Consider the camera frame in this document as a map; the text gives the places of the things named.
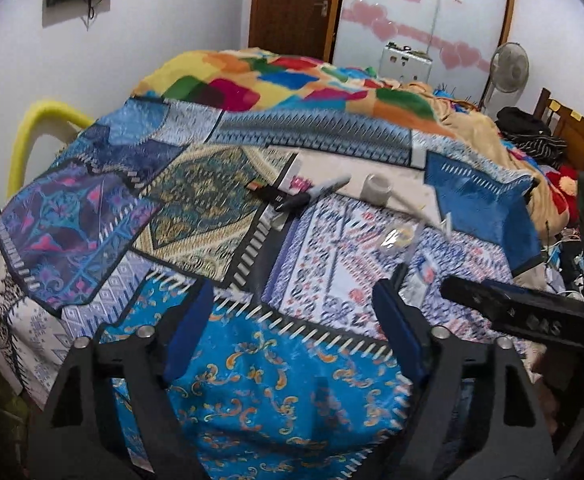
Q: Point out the black box with coloured end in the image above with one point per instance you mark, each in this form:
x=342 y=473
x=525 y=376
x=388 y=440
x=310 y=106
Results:
x=267 y=191

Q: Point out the red plush toy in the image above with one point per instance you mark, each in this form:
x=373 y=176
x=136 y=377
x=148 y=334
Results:
x=559 y=182

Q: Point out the brown wooden door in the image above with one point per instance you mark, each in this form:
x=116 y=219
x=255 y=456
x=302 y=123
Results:
x=292 y=5

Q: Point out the small clear sachet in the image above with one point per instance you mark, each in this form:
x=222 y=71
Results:
x=421 y=276

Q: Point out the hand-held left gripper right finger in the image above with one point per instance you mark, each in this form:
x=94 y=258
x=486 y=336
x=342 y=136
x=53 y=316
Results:
x=396 y=330

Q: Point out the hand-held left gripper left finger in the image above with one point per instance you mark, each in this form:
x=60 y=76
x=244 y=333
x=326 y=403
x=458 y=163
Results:
x=192 y=325

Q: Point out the pink wrapper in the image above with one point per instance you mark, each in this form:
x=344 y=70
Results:
x=299 y=182

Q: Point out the black and grey marker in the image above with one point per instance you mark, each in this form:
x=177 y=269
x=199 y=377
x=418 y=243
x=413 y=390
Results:
x=322 y=187

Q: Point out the patchwork patterned bedsheet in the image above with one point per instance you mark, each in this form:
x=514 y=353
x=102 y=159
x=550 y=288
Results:
x=122 y=210

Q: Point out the white box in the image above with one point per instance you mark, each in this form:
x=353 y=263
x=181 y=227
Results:
x=404 y=62

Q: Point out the multicoloured fleece blanket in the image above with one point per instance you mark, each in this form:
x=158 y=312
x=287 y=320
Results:
x=252 y=75

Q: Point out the yellow padded bed rail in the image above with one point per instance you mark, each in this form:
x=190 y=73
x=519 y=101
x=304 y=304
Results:
x=19 y=145

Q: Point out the pile of dark clothes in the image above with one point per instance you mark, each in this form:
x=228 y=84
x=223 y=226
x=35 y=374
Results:
x=521 y=125

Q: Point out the standing fan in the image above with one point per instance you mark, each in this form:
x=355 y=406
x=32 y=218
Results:
x=509 y=67

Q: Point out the blue cloth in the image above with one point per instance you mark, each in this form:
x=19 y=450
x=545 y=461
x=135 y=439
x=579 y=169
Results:
x=476 y=200

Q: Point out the white wardrobe with pink hearts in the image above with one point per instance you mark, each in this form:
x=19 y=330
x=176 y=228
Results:
x=421 y=0

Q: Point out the clear plastic wrapper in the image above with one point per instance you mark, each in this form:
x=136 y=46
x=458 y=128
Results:
x=396 y=240

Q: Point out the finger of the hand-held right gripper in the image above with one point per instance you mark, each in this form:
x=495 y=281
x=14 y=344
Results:
x=516 y=307

